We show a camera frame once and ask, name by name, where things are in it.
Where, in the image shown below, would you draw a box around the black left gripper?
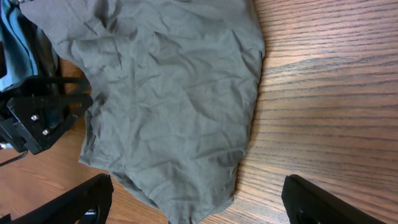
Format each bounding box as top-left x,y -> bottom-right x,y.
1,76 -> 93,154

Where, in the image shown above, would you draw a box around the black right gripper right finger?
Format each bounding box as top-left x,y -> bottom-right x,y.
281,174 -> 385,224

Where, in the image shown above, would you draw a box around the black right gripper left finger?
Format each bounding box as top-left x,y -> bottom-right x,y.
1,174 -> 114,224

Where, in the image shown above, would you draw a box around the grey shorts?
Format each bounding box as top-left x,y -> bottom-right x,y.
21,0 -> 264,223

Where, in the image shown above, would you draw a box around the folded blue denim jeans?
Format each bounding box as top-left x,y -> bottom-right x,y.
1,0 -> 39,90

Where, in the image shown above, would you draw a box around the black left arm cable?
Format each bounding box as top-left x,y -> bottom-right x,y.
0,149 -> 29,168

